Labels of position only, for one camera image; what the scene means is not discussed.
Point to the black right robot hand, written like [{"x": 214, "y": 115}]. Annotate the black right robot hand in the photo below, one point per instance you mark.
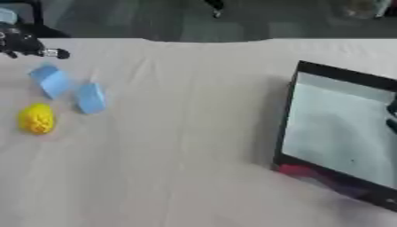
[{"x": 393, "y": 115}]

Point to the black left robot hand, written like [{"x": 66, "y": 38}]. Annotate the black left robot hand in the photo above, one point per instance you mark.
[{"x": 20, "y": 41}]

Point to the black box with white inside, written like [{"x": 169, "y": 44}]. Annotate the black box with white inside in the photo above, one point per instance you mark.
[{"x": 338, "y": 133}]

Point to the light blue block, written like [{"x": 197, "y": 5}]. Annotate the light blue block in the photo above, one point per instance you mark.
[
  {"x": 51, "y": 80},
  {"x": 91, "y": 97}
]

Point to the yellow textured oval toy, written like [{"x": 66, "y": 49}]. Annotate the yellow textured oval toy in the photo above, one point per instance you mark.
[{"x": 36, "y": 118}]

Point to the black tripod leg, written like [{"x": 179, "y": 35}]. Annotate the black tripod leg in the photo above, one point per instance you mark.
[{"x": 215, "y": 8}]

